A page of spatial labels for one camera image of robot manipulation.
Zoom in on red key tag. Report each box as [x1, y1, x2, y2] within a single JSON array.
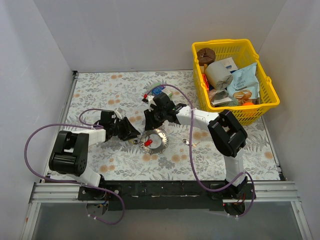
[[144, 139, 153, 147]]

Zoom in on metal toothed key ring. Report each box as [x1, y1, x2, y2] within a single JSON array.
[[137, 128, 168, 155]]

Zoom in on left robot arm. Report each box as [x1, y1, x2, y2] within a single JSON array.
[[48, 110, 140, 200]]

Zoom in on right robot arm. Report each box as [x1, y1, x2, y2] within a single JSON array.
[[142, 93, 248, 199]]

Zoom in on floral tablecloth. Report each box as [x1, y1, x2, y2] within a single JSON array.
[[66, 71, 280, 181]]

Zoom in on green sponge pack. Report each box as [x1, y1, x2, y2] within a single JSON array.
[[151, 82, 173, 99]]

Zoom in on orange snack box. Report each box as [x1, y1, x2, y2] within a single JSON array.
[[202, 73, 210, 91]]

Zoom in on clear plastic bag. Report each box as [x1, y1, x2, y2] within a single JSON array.
[[208, 89, 232, 107]]

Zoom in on grey wrapped paper roll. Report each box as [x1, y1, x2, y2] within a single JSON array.
[[204, 61, 233, 90]]

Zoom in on brown paper cup stack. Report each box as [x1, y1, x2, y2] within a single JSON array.
[[196, 47, 216, 66]]

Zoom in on white blue box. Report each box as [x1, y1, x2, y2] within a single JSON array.
[[219, 57, 238, 72]]

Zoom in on cassava chips bag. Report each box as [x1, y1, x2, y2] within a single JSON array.
[[226, 62, 260, 105]]

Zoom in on orange ball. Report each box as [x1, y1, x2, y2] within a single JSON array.
[[242, 101, 255, 106]]

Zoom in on yellow plastic basket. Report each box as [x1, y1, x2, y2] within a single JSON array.
[[192, 39, 280, 126]]

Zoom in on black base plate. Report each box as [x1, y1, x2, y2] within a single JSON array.
[[77, 180, 255, 215]]

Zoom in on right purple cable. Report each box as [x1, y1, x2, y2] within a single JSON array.
[[144, 84, 257, 218]]

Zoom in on aluminium rail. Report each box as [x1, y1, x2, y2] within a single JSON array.
[[21, 179, 312, 240]]

